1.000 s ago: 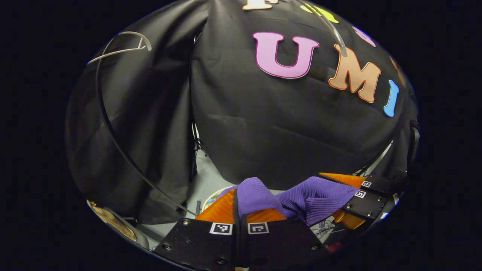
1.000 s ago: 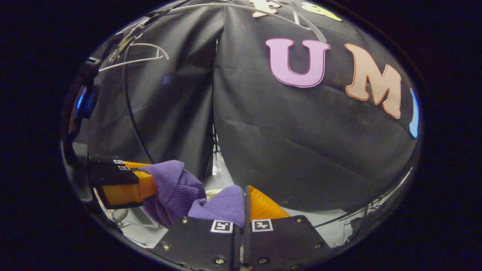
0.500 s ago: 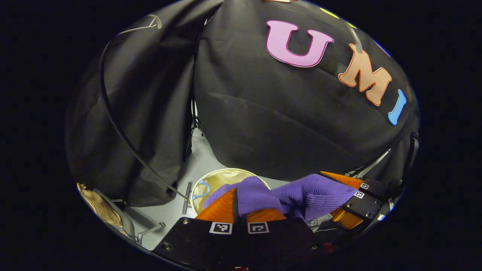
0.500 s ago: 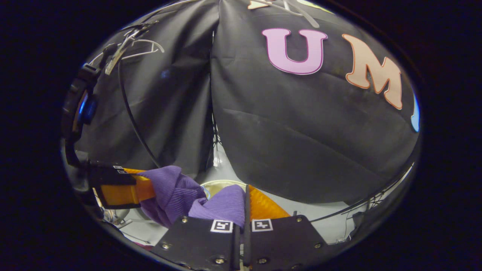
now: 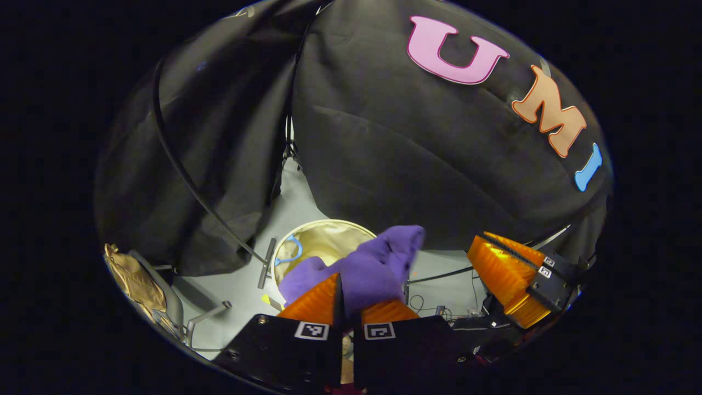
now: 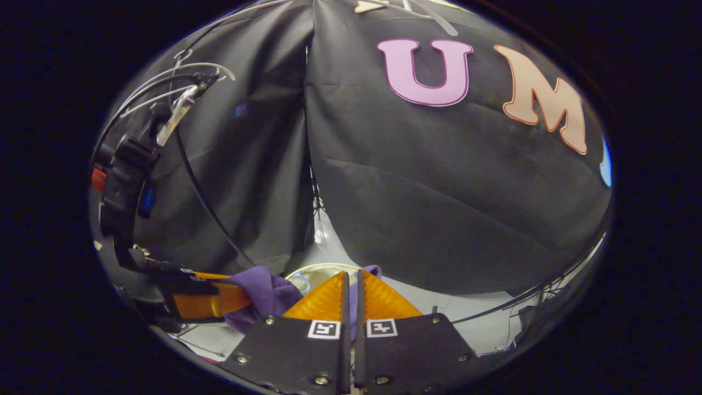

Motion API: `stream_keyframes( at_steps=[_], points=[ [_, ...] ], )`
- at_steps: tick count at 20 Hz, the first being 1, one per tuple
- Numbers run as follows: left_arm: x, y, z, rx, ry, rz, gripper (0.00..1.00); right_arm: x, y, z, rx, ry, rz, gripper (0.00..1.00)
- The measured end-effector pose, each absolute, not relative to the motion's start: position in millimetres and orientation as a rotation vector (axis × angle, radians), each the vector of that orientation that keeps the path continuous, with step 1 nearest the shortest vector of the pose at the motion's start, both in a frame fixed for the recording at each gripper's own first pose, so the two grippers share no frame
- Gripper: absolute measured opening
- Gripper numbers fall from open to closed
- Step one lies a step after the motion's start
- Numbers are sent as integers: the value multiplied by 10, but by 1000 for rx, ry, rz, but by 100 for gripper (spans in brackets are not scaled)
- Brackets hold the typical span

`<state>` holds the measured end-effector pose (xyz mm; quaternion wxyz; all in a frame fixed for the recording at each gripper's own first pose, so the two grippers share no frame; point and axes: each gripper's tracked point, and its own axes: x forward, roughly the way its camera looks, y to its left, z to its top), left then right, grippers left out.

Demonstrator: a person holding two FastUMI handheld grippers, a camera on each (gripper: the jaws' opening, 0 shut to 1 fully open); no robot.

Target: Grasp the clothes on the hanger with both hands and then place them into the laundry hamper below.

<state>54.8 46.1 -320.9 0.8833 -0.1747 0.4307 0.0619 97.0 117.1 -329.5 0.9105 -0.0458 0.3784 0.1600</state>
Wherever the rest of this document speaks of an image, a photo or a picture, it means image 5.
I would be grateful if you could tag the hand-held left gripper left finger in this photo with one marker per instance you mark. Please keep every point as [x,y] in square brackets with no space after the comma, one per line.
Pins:
[338,340]

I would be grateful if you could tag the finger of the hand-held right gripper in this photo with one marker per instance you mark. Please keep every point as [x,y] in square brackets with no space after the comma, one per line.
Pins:
[559,269]
[548,293]

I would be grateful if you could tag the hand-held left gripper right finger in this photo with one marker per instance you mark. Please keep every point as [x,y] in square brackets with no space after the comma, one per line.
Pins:
[358,356]

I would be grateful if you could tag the beige laundry hamper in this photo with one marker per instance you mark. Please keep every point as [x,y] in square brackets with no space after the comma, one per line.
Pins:
[329,241]

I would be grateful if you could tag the black metal clothes rack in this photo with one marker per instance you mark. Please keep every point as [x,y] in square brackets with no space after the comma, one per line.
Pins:
[267,263]

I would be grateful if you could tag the grey chair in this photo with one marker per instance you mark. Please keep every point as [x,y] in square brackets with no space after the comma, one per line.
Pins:
[173,307]

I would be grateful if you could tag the black backdrop cloth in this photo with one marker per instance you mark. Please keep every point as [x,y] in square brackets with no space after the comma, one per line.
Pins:
[384,153]

